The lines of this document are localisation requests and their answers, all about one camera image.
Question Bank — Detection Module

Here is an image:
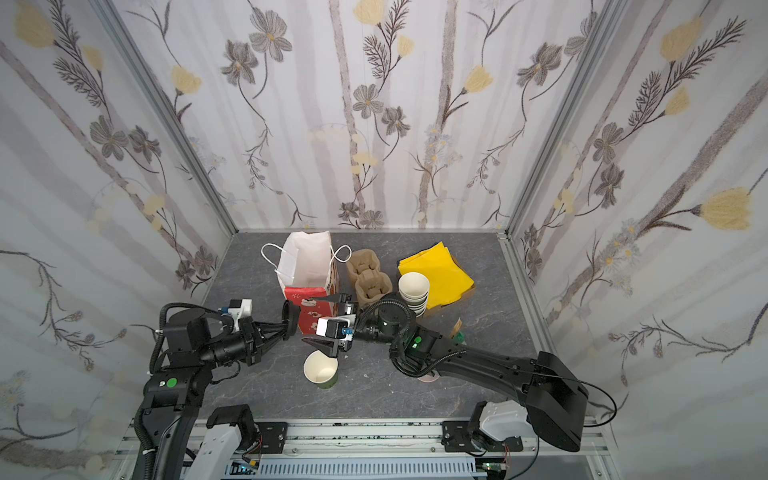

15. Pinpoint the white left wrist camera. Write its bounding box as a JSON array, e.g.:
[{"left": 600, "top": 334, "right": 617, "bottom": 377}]
[{"left": 220, "top": 299, "right": 253, "bottom": 326}]

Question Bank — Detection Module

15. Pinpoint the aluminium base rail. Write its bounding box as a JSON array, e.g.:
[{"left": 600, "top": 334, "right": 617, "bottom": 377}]
[{"left": 113, "top": 416, "right": 619, "bottom": 480}]

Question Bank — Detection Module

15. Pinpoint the stack of paper cups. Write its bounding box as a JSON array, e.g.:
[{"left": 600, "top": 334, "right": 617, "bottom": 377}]
[{"left": 398, "top": 272, "right": 430, "bottom": 316}]

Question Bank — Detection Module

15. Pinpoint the black plastic cup lid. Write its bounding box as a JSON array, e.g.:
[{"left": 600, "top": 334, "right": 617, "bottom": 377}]
[{"left": 281, "top": 300, "right": 301, "bottom": 340}]

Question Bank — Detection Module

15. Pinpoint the aluminium corner frame post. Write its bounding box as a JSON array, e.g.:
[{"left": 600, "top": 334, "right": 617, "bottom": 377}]
[{"left": 504, "top": 1, "right": 628, "bottom": 238}]

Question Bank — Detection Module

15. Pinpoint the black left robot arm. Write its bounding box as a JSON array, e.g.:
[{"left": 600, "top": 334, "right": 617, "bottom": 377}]
[{"left": 132, "top": 300, "right": 300, "bottom": 479}]

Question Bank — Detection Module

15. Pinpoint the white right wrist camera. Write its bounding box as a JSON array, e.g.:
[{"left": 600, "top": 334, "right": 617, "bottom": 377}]
[{"left": 315, "top": 317, "right": 354, "bottom": 340}]

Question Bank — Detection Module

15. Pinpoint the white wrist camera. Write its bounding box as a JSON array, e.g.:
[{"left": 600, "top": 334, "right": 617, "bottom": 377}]
[
  {"left": 315, "top": 317, "right": 354, "bottom": 340},
  {"left": 220, "top": 299, "right": 253, "bottom": 326}
]

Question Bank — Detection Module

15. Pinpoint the pink metal straw bucket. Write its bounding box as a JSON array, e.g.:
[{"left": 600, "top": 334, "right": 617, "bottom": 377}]
[{"left": 418, "top": 370, "right": 440, "bottom": 383}]

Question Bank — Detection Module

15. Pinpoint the green paper coffee cup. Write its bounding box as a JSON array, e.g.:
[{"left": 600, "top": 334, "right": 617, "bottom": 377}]
[{"left": 303, "top": 351, "right": 339, "bottom": 389}]

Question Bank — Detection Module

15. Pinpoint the red white paper gift bag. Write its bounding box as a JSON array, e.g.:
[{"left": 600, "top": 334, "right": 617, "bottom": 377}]
[{"left": 260, "top": 231, "right": 352, "bottom": 335}]

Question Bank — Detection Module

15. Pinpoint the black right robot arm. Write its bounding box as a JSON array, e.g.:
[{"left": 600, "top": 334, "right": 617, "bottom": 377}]
[{"left": 302, "top": 294, "right": 589, "bottom": 452}]

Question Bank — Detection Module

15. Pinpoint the yellow napkin stack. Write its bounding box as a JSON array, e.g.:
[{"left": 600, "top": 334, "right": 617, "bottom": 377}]
[{"left": 398, "top": 242, "right": 475, "bottom": 309}]

